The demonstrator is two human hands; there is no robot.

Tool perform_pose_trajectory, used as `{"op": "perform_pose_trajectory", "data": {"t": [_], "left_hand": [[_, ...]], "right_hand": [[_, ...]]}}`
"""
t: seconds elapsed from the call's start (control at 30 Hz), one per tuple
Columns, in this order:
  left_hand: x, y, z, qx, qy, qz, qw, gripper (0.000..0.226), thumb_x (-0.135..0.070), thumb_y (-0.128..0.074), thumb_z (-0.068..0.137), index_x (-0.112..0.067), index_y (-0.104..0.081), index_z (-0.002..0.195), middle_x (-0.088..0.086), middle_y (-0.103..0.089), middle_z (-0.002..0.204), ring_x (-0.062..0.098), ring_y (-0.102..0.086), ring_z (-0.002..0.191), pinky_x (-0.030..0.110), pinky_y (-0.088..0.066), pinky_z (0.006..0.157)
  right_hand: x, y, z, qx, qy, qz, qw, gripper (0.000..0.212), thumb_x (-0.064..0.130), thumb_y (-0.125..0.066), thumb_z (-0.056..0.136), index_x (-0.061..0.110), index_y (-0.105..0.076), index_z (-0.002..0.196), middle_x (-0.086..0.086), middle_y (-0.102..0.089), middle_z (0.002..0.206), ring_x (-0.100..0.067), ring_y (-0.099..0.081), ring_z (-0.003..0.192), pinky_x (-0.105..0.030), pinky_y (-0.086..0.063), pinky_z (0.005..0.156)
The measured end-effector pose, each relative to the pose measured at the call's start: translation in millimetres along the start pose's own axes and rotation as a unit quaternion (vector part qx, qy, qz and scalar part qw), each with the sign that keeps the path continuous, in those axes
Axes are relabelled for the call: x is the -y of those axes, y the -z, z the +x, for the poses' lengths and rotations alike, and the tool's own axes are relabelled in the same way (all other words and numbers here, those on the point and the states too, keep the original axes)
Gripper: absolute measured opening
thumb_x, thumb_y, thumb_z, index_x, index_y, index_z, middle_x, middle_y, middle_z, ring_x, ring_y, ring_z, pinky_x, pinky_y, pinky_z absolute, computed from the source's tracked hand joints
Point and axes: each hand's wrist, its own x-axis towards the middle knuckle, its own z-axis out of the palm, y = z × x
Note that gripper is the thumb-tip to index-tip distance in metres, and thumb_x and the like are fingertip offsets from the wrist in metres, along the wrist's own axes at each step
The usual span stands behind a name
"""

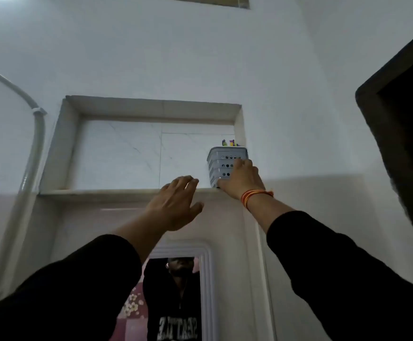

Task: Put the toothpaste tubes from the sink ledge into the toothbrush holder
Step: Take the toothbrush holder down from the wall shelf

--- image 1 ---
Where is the person's right hand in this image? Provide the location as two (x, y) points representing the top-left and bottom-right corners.
(216, 158), (267, 201)

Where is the person's left hand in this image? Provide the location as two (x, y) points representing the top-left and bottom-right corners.
(145, 175), (205, 233)

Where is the grey plastic holder caddy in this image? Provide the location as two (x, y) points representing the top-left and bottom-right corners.
(206, 146), (249, 189)

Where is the person's left forearm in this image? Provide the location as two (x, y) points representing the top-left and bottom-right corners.
(0, 208), (174, 341)

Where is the person's right forearm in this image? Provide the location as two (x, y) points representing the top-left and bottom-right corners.
(245, 192), (413, 341)

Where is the orange thread wrist band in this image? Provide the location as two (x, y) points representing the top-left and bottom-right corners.
(240, 189), (275, 209)

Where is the white marble wall niche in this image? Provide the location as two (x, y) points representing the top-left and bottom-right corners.
(38, 94), (247, 204)

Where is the white framed wall mirror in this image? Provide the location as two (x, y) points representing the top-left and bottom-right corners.
(109, 240), (217, 341)

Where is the white wall pipe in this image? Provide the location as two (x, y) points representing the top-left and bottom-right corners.
(0, 59), (48, 313)

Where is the dark wooden door frame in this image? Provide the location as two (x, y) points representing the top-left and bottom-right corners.
(355, 19), (413, 271)

